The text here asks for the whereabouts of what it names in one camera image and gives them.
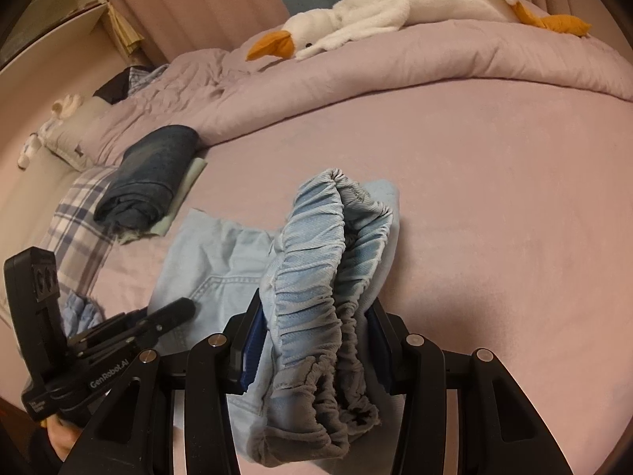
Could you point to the white shelf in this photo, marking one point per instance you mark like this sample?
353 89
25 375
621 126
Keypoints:
54 24

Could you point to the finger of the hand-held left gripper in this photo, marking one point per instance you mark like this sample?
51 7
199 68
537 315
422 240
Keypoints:
170 314
113 324

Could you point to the small white plush toy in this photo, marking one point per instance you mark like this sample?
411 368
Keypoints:
67 105
28 151

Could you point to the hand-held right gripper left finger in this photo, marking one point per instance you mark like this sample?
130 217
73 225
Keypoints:
252 351

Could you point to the white plush goose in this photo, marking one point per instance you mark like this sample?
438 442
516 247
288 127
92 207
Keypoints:
420 0

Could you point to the light blue denim pants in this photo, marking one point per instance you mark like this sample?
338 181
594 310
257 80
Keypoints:
316 267

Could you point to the folded dark blue jeans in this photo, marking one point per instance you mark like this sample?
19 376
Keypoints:
148 168

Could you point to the dark clothing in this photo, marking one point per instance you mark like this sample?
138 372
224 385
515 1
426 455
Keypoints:
112 86

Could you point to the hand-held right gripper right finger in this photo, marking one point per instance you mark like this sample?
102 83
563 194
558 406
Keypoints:
380 351

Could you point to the pink duvet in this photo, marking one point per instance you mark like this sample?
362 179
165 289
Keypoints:
395 59

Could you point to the light green folded cloth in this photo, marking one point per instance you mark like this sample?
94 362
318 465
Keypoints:
190 174

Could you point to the crumpled light blue cloth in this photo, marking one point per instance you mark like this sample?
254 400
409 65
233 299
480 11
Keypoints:
84 314

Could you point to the blue checked shirt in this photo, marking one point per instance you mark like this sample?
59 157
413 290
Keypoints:
146 76

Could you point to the grey pillow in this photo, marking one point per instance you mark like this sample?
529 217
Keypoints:
79 126

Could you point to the plaid cloth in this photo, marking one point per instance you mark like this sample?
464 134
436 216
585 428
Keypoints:
74 217

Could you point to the person's left hand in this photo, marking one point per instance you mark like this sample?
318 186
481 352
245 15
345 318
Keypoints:
62 440

